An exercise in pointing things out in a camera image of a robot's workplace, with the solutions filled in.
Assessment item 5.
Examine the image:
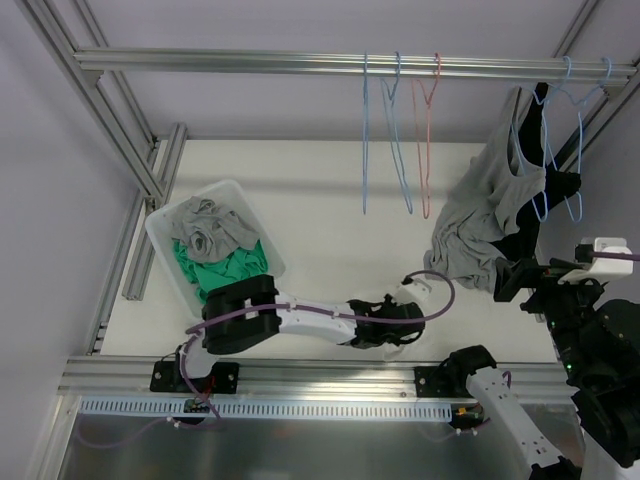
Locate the white tank top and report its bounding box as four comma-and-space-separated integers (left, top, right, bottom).
375, 304, 426, 360

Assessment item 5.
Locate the blue wire hanger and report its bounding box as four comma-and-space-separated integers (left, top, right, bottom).
361, 51, 370, 215
379, 51, 414, 215

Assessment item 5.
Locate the green tank top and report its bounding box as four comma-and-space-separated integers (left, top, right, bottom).
173, 240, 269, 305

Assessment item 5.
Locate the white slotted cable duct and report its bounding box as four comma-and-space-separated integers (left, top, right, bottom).
78, 396, 453, 423

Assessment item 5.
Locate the black tank top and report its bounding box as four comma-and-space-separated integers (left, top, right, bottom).
492, 83, 581, 262

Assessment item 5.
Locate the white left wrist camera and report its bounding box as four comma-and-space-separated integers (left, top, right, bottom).
393, 280, 432, 305

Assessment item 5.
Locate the aluminium frame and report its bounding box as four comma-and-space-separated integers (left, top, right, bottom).
14, 0, 640, 480

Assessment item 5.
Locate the grey tank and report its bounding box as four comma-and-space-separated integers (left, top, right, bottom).
171, 196, 260, 263
423, 87, 546, 292

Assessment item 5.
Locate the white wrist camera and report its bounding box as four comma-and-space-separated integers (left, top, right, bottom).
393, 280, 432, 305
558, 237, 639, 285

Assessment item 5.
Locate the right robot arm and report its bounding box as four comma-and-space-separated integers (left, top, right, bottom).
443, 259, 639, 479

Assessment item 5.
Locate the white plastic basket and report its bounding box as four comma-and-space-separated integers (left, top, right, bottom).
145, 180, 286, 325

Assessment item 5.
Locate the pink wire hanger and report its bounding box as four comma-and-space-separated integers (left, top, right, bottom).
410, 53, 442, 220

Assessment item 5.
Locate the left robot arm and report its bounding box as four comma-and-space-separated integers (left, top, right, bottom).
172, 274, 431, 391

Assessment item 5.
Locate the blue hanger with black top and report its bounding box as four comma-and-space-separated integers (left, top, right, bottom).
512, 56, 577, 223

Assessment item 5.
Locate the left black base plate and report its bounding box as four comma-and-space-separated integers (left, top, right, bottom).
149, 358, 240, 395

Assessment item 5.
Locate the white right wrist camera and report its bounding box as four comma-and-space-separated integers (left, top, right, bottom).
558, 237, 639, 285

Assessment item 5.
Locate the blue hanger far right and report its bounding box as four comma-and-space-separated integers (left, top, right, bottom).
564, 56, 613, 224

